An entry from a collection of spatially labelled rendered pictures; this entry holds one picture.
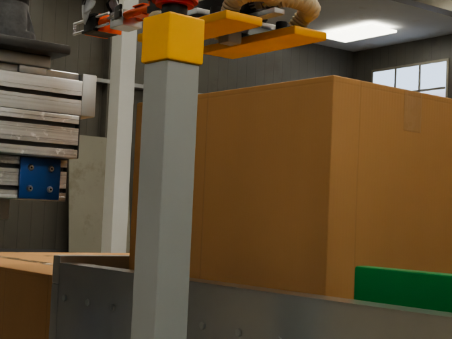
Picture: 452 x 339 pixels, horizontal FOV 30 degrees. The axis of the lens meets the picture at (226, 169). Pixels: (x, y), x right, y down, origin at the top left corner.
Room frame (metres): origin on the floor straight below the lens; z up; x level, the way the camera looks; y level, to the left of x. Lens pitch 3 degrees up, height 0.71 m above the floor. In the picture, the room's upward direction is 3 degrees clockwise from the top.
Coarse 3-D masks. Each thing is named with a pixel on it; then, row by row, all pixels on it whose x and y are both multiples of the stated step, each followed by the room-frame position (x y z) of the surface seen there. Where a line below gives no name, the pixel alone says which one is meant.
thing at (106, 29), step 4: (104, 16) 2.35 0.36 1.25; (108, 16) 2.36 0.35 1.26; (100, 28) 2.34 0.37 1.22; (104, 28) 2.35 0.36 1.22; (108, 28) 2.36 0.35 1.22; (92, 32) 2.37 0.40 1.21; (96, 32) 2.36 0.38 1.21; (100, 32) 2.36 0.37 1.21; (104, 32) 2.36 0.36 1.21; (108, 32) 2.36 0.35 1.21; (112, 32) 2.37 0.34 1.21; (116, 32) 2.37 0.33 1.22; (120, 32) 2.38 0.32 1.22; (96, 36) 2.42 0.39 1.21; (100, 36) 2.42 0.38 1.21; (104, 36) 2.41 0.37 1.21; (108, 36) 2.41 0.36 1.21
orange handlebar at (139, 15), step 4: (140, 4) 2.17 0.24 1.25; (144, 4) 2.17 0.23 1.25; (136, 8) 2.19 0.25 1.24; (140, 8) 2.17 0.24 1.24; (144, 8) 2.15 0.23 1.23; (124, 12) 2.23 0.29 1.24; (128, 12) 2.21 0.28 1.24; (132, 12) 2.20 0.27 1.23; (136, 12) 2.19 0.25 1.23; (140, 12) 2.18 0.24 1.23; (144, 12) 2.17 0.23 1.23; (124, 16) 2.23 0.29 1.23; (128, 16) 2.22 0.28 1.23; (132, 16) 2.20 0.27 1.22; (136, 16) 2.19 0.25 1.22; (140, 16) 2.19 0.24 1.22; (144, 16) 2.19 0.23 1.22; (100, 20) 2.33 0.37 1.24; (104, 20) 2.31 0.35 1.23; (108, 20) 2.30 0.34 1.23; (140, 20) 2.26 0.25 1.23; (100, 24) 2.34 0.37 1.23
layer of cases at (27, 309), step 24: (0, 264) 2.39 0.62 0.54; (24, 264) 2.43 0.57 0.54; (48, 264) 2.48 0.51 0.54; (0, 288) 2.31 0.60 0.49; (24, 288) 2.21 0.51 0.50; (48, 288) 2.11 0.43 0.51; (0, 312) 2.30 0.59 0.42; (24, 312) 2.20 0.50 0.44; (48, 312) 2.10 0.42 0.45; (0, 336) 2.30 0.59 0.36; (24, 336) 2.19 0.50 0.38; (48, 336) 2.10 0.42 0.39
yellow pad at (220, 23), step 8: (216, 8) 1.79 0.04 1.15; (208, 16) 1.74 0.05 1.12; (216, 16) 1.72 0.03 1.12; (224, 16) 1.70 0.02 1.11; (232, 16) 1.70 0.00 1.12; (240, 16) 1.72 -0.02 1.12; (248, 16) 1.73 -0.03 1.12; (208, 24) 1.75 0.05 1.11; (216, 24) 1.75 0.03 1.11; (224, 24) 1.75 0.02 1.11; (232, 24) 1.75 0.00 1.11; (240, 24) 1.74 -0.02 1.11; (248, 24) 1.74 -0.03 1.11; (256, 24) 1.75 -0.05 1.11; (208, 32) 1.83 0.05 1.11; (216, 32) 1.83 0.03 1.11; (224, 32) 1.83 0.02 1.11; (232, 32) 1.82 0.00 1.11
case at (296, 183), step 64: (256, 128) 1.53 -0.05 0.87; (320, 128) 1.40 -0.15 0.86; (384, 128) 1.47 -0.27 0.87; (448, 128) 1.58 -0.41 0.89; (256, 192) 1.53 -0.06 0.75; (320, 192) 1.40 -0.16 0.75; (384, 192) 1.47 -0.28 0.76; (448, 192) 1.58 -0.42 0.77; (192, 256) 1.67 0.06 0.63; (256, 256) 1.52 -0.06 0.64; (320, 256) 1.40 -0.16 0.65; (384, 256) 1.47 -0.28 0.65; (448, 256) 1.59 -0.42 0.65
